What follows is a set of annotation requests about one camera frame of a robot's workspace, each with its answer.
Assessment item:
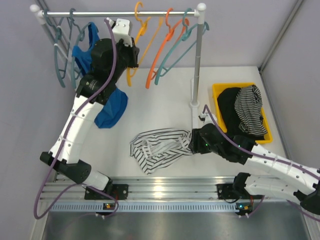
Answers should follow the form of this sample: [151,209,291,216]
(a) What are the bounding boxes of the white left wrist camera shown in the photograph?
[104,17,134,48]

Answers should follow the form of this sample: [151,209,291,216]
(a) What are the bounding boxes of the aluminium mounting rail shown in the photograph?
[40,175,235,202]

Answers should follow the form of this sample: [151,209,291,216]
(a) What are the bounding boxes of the grey-blue hanger middle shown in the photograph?
[68,8,78,90]

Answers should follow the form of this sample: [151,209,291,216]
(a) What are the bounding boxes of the black white-striped tank top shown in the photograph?
[234,84,268,137]

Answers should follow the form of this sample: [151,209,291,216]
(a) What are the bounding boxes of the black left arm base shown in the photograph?
[84,184,129,200]

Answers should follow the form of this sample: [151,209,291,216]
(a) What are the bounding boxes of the blue tank top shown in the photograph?
[72,22,128,129]

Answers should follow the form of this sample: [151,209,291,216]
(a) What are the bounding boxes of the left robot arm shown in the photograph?
[40,38,140,199]

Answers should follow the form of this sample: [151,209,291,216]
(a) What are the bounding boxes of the white clothes rack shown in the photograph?
[29,2,208,128]

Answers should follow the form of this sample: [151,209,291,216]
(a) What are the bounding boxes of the plain black garment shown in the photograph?
[217,87,264,141]

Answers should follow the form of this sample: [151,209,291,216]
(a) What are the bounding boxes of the white black-striped tank top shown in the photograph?
[130,128,192,175]

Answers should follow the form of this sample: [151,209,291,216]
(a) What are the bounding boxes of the yellow hanger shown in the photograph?
[126,1,164,87]

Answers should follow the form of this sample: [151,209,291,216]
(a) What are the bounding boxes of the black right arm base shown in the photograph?
[216,183,250,202]

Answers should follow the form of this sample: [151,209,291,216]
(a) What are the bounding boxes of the grey-blue hanger left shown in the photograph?
[42,8,67,88]

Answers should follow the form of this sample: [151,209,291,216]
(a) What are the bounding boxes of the grey-blue hanger with top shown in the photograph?
[72,22,96,87]

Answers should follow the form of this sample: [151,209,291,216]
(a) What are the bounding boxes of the yellow plastic bin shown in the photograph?
[212,82,273,145]

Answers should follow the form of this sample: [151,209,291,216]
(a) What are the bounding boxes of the slotted grey cable duct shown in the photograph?
[50,202,239,213]

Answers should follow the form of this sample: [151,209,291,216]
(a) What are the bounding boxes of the teal hanger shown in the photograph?
[154,7,210,86]

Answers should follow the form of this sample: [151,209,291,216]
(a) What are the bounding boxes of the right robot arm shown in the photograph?
[189,123,320,215]

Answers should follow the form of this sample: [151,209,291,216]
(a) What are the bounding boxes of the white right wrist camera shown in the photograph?
[198,112,209,122]

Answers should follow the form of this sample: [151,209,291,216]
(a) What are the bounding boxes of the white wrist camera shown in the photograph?
[198,112,209,122]
[104,17,134,48]

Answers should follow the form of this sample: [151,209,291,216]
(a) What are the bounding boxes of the orange hanger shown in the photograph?
[145,7,186,90]

